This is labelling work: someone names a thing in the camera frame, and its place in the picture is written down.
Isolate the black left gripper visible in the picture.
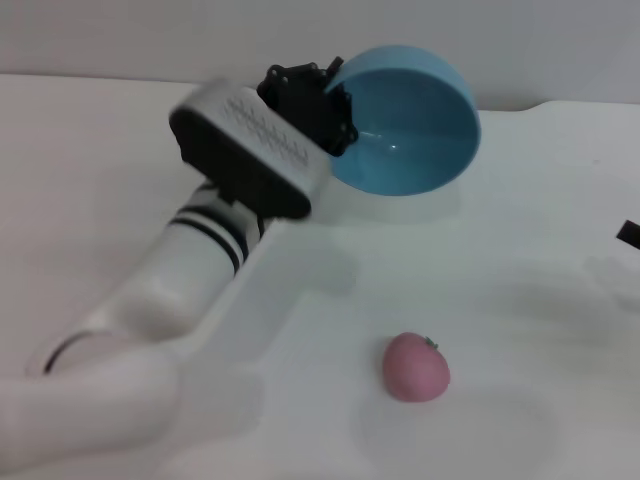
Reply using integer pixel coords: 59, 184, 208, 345
255, 55, 359, 154

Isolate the blue ceramic bowl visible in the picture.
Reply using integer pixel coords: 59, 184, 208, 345
324, 45, 483, 198

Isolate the pink toy peach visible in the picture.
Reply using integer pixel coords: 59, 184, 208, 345
382, 331, 452, 403

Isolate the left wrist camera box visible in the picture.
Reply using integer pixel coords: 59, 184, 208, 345
168, 76, 333, 222

